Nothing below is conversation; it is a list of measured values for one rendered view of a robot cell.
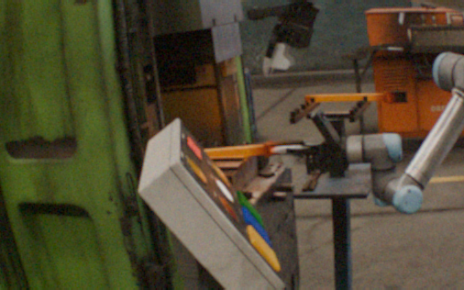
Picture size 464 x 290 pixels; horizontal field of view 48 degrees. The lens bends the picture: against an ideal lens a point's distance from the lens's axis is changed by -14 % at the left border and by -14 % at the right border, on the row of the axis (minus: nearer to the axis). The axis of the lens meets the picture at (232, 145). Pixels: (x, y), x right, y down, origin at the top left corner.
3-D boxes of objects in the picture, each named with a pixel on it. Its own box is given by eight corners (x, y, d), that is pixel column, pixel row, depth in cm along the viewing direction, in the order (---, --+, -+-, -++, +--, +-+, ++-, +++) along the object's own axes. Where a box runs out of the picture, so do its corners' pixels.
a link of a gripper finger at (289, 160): (270, 171, 159) (304, 168, 156) (268, 149, 158) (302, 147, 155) (273, 167, 162) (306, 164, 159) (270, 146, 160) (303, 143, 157)
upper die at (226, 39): (242, 53, 165) (237, 21, 162) (216, 63, 147) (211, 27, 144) (116, 68, 180) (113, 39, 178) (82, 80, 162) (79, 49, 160)
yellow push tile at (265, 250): (275, 252, 104) (250, 224, 102) (282, 269, 97) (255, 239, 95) (267, 258, 104) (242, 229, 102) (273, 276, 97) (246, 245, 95)
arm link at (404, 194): (508, 79, 134) (415, 226, 137) (487, 74, 145) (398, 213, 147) (486, 51, 131) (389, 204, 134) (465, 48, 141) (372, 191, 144)
